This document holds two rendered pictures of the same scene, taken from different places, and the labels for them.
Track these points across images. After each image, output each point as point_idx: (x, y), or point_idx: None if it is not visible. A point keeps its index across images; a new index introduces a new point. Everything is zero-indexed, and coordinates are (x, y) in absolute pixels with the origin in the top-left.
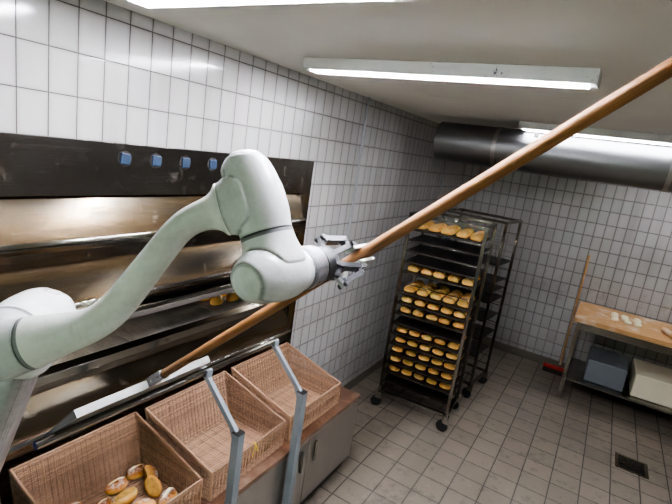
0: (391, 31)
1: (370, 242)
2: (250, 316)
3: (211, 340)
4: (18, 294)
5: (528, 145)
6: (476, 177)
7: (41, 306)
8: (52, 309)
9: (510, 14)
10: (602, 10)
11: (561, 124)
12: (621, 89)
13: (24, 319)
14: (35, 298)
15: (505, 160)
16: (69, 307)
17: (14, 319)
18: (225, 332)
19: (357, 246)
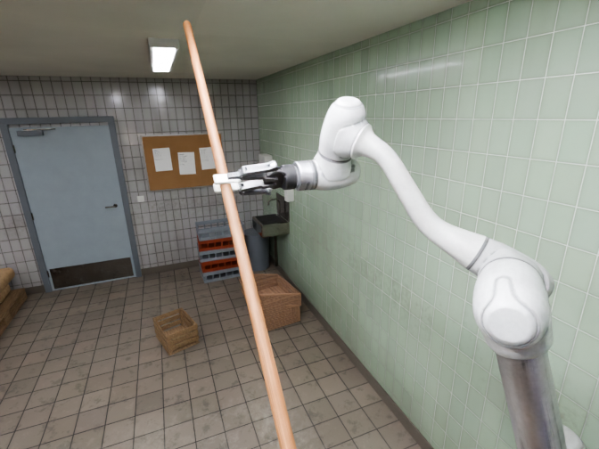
0: None
1: (225, 167)
2: (265, 326)
3: (289, 423)
4: (526, 272)
5: (202, 77)
6: (208, 99)
7: (493, 265)
8: (485, 271)
9: None
10: None
11: (198, 63)
12: (195, 46)
13: (483, 235)
14: (504, 265)
15: (205, 86)
16: (478, 288)
17: (492, 240)
18: (279, 383)
19: None
